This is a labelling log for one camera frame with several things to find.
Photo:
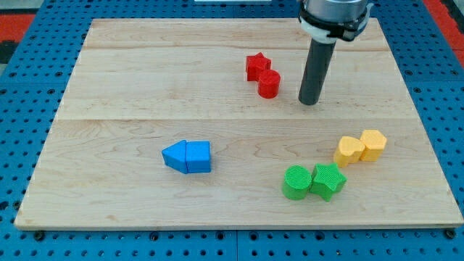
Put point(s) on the yellow hexagon block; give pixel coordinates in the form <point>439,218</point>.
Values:
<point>375,142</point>

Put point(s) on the red star block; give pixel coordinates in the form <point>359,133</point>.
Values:
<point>255,64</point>

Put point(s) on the green star block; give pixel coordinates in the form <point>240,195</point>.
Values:
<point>327,180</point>

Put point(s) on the green cylinder block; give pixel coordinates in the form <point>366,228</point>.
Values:
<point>297,181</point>

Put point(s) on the blue triangle block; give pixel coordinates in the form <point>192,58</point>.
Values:
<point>174,156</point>

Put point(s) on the light wooden board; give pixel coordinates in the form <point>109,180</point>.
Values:
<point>141,85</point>

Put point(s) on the red cylinder block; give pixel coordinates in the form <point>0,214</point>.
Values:
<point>268,84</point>

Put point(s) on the yellow heart block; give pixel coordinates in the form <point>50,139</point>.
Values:
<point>348,151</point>

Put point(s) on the blue pentagon block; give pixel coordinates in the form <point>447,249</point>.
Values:
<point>198,157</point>

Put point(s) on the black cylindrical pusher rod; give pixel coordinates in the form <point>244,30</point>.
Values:
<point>316,68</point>

